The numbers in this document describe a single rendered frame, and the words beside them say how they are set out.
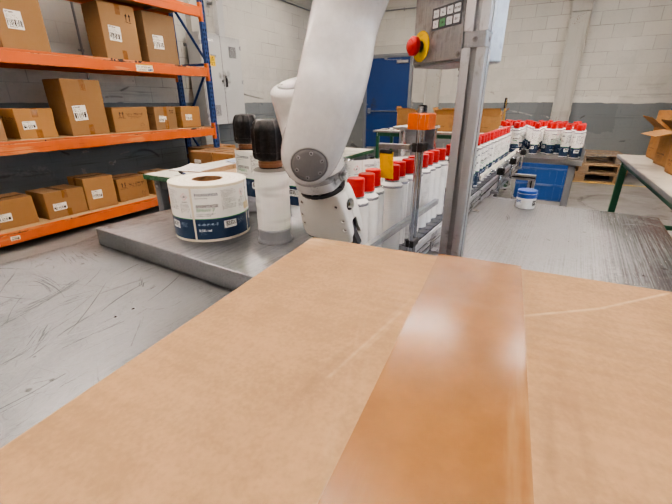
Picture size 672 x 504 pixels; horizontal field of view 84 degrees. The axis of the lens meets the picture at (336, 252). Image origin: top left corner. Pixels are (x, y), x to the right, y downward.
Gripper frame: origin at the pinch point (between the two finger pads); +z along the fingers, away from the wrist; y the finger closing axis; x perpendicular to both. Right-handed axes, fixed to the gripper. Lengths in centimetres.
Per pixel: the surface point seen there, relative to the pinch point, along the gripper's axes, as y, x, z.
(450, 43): -9.6, -37.0, -26.6
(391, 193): -1.4, -21.9, -0.8
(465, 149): -15.4, -28.6, -9.0
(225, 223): 38.5, -6.1, 4.3
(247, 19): 470, -503, 19
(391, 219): -1.7, -20.0, 5.0
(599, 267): -45, -44, 28
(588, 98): -41, -747, 236
